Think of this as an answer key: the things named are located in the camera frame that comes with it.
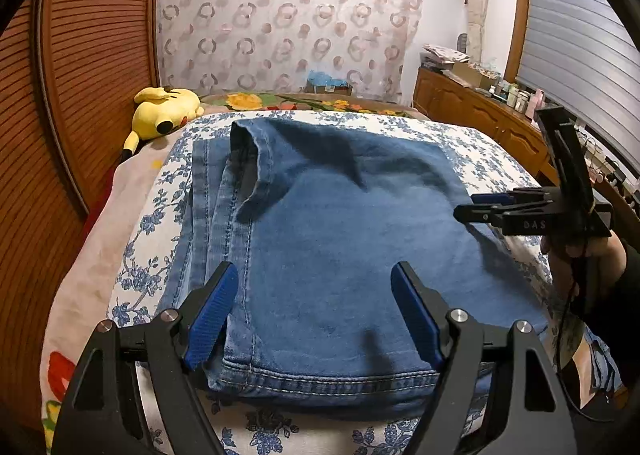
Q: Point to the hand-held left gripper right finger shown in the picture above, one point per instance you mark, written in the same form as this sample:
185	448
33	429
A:
412	315

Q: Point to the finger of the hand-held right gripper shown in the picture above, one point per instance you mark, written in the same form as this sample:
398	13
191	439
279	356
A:
490	198
475	215

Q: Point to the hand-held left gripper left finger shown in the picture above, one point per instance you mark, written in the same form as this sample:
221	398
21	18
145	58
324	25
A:
212	320

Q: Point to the blue denim pants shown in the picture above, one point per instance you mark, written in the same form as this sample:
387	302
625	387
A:
350	235

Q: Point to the person's right forearm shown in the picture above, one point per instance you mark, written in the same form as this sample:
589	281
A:
620	295

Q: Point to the person's right hand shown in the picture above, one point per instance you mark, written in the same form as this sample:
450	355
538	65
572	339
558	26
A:
565	260

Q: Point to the pink bottle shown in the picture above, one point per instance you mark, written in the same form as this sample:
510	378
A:
537	102

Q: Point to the wooden cabinet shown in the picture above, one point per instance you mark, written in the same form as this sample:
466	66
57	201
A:
480	115

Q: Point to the glass jar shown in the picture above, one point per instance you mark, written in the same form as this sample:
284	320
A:
523	102
513	96

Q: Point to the white blue floral bed cover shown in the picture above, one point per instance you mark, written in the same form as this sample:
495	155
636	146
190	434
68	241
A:
150	235

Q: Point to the open cardboard box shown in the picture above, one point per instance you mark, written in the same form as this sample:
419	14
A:
470	76

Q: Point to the bed with floral sheet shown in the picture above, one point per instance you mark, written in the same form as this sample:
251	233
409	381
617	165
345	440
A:
80	285

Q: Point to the grey window shutter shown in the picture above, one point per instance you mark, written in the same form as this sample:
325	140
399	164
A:
575	35

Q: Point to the stack of patterned papers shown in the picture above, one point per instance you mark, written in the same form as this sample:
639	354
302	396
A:
442	55

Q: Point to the brown cardboard box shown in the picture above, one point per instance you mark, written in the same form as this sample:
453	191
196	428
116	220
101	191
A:
330	90

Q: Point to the light blue cloth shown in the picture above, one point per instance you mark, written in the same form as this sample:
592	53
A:
325	79

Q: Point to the yellow plush toy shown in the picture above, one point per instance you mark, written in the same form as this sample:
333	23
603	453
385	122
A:
160	117

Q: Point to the circle patterned sheer curtain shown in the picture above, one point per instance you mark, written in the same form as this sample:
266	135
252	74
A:
290	10

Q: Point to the wooden louvered door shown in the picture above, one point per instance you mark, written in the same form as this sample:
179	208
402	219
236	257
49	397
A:
100	60

